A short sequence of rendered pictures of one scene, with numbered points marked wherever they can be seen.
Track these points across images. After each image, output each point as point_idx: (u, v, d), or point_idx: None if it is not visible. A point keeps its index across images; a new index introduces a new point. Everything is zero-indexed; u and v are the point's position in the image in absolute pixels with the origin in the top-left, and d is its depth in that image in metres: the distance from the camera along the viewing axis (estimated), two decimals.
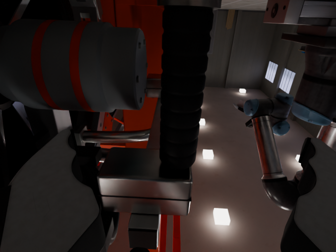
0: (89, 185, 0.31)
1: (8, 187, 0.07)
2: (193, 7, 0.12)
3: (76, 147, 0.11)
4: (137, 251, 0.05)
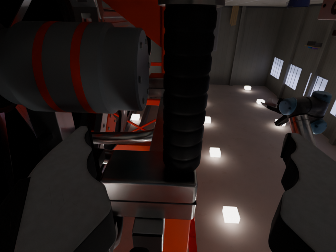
0: None
1: (28, 179, 0.08)
2: (196, 6, 0.12)
3: (93, 144, 0.12)
4: (137, 251, 0.05)
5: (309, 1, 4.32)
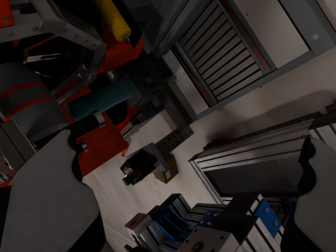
0: None
1: (8, 187, 0.07)
2: (96, 119, 0.48)
3: (76, 147, 0.11)
4: (137, 251, 0.05)
5: None
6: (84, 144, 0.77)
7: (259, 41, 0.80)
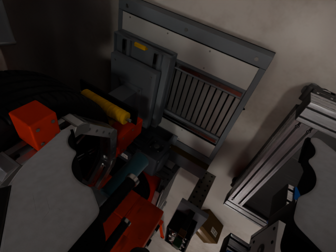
0: None
1: (8, 187, 0.07)
2: (131, 179, 0.60)
3: (76, 147, 0.11)
4: (137, 251, 0.05)
5: None
6: (126, 219, 0.84)
7: (222, 79, 1.03)
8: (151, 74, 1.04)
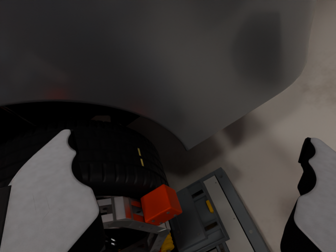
0: None
1: (8, 187, 0.07)
2: None
3: (76, 147, 0.11)
4: (137, 251, 0.05)
5: None
6: None
7: None
8: (201, 232, 1.09)
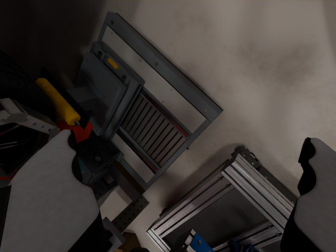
0: None
1: (8, 187, 0.07)
2: None
3: (76, 147, 0.11)
4: (137, 251, 0.05)
5: None
6: None
7: (176, 117, 1.12)
8: (117, 86, 1.05)
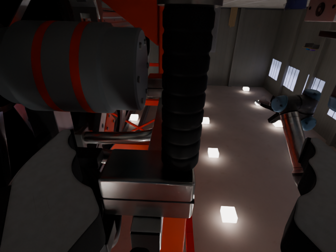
0: (91, 186, 0.31)
1: (8, 187, 0.07)
2: (194, 6, 0.12)
3: (76, 147, 0.11)
4: (137, 251, 0.05)
5: (305, 3, 4.38)
6: None
7: None
8: None
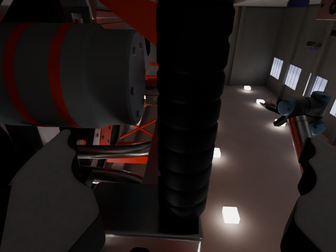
0: None
1: (8, 187, 0.07)
2: (205, 0, 0.08)
3: (76, 147, 0.11)
4: (137, 251, 0.05)
5: (308, 1, 4.31)
6: None
7: None
8: None
